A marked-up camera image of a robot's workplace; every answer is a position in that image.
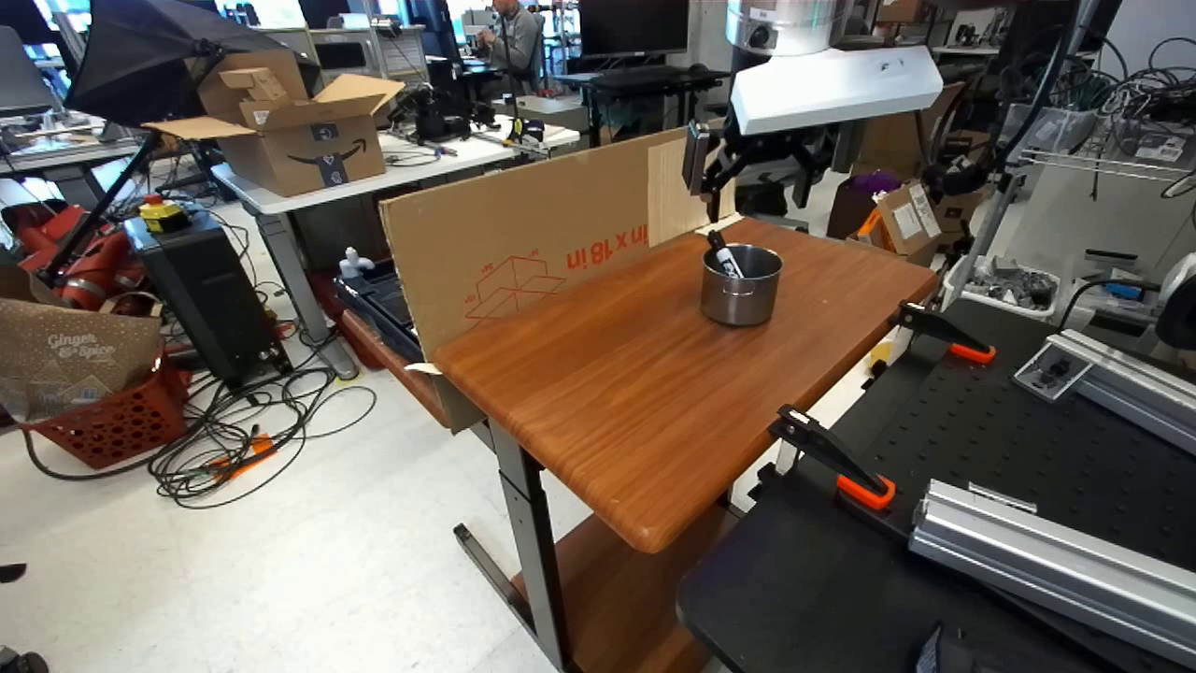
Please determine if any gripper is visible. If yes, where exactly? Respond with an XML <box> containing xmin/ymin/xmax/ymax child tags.
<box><xmin>701</xmin><ymin>122</ymin><xmax>834</xmax><ymax>225</ymax></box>

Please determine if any black marker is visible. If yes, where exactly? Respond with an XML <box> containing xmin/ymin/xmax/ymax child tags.
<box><xmin>705</xmin><ymin>230</ymin><xmax>746</xmax><ymax>280</ymax></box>

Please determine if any steel pot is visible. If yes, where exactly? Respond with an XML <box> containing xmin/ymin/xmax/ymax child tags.
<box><xmin>700</xmin><ymin>243</ymin><xmax>785</xmax><ymax>328</ymax></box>

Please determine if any small cardboard box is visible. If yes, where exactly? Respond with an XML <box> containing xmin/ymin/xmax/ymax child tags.
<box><xmin>852</xmin><ymin>179</ymin><xmax>946</xmax><ymax>268</ymax></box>

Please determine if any black desk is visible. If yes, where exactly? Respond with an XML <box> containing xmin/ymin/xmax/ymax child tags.
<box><xmin>555</xmin><ymin>63</ymin><xmax>732</xmax><ymax>149</ymax></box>

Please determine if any monitor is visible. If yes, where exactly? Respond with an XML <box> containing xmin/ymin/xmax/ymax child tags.
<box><xmin>577</xmin><ymin>0</ymin><xmax>693</xmax><ymax>61</ymax></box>

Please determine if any black orange clamp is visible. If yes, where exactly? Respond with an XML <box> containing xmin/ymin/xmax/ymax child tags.
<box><xmin>767</xmin><ymin>404</ymin><xmax>898</xmax><ymax>512</ymax></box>
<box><xmin>887</xmin><ymin>301</ymin><xmax>998</xmax><ymax>366</ymax></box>

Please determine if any large brown cardboard sheet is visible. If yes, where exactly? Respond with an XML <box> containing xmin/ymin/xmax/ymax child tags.
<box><xmin>377</xmin><ymin>120</ymin><xmax>741</xmax><ymax>437</ymax></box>

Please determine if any white bin of parts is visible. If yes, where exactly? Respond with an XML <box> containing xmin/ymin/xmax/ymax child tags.
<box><xmin>942</xmin><ymin>252</ymin><xmax>1063</xmax><ymax>316</ymax></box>

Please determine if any person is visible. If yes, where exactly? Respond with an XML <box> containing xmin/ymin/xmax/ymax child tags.
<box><xmin>474</xmin><ymin>0</ymin><xmax>546</xmax><ymax>87</ymax></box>

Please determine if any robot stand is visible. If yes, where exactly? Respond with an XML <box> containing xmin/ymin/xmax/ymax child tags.
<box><xmin>676</xmin><ymin>297</ymin><xmax>1196</xmax><ymax>673</ymax></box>

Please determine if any white desk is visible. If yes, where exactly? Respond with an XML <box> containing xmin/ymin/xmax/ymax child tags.
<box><xmin>209</xmin><ymin>114</ymin><xmax>582</xmax><ymax>381</ymax></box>

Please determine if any black plastic tray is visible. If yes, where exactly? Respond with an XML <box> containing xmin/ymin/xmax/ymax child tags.
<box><xmin>334</xmin><ymin>259</ymin><xmax>423</xmax><ymax>364</ymax></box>

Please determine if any open cardboard box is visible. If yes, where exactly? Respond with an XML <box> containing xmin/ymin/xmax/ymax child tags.
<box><xmin>143</xmin><ymin>49</ymin><xmax>407</xmax><ymax>198</ymax></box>

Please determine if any black control box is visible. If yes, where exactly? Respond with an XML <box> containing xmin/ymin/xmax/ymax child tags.
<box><xmin>123</xmin><ymin>211</ymin><xmax>283</xmax><ymax>386</ymax></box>

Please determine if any yellow emergency stop button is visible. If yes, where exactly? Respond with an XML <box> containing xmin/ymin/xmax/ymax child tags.
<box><xmin>137</xmin><ymin>193</ymin><xmax>192</xmax><ymax>236</ymax></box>

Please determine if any black softbox light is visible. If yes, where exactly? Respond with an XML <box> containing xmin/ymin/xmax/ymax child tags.
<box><xmin>39</xmin><ymin>0</ymin><xmax>324</xmax><ymax>283</ymax></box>

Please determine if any red machine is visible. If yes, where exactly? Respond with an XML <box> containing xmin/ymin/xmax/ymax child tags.
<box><xmin>0</xmin><ymin>200</ymin><xmax>152</xmax><ymax>313</ymax></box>

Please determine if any red plastic basket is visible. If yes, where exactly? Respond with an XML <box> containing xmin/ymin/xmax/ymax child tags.
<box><xmin>18</xmin><ymin>353</ymin><xmax>193</xmax><ymax>471</ymax></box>

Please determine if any brown paper bag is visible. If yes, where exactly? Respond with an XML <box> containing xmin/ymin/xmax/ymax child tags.
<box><xmin>0</xmin><ymin>265</ymin><xmax>166</xmax><ymax>423</ymax></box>

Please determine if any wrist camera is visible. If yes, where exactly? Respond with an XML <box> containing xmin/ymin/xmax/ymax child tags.
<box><xmin>681</xmin><ymin>122</ymin><xmax>714</xmax><ymax>198</ymax></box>

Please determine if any white wire rack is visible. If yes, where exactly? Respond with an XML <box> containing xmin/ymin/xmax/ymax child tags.
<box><xmin>1017</xmin><ymin>143</ymin><xmax>1196</xmax><ymax>201</ymax></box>

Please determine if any black cable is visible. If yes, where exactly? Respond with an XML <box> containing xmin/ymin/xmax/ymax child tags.
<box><xmin>1058</xmin><ymin>277</ymin><xmax>1162</xmax><ymax>330</ymax></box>

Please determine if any aluminium rail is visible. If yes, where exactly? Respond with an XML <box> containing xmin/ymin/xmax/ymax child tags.
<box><xmin>907</xmin><ymin>479</ymin><xmax>1196</xmax><ymax>670</ymax></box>
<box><xmin>1012</xmin><ymin>328</ymin><xmax>1196</xmax><ymax>457</ymax></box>

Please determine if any tangle of black cables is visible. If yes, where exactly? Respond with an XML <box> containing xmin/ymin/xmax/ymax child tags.
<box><xmin>21</xmin><ymin>360</ymin><xmax>379</xmax><ymax>511</ymax></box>

